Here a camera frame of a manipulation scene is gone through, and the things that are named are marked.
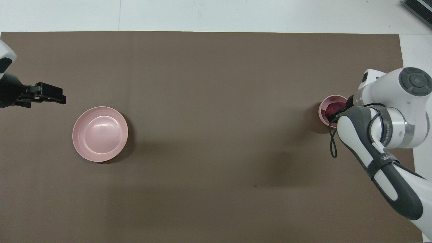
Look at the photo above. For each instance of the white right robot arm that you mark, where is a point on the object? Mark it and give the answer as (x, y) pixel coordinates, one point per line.
(408, 111)

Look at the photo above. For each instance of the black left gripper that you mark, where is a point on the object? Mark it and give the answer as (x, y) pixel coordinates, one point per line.
(10, 91)

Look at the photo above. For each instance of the brown table mat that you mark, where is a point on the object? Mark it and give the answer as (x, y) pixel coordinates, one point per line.
(216, 84)

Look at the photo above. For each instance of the grey ribbed device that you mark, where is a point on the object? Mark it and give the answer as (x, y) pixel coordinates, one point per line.
(420, 8)

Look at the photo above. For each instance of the pink small bowl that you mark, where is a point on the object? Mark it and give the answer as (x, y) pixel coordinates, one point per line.
(321, 113)

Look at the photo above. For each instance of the pink round plate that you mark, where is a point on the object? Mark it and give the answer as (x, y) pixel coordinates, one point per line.
(100, 134)

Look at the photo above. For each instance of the dark red apple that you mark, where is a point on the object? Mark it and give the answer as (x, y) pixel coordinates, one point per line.
(334, 107)

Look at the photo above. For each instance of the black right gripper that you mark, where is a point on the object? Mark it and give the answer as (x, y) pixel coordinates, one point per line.
(350, 102)

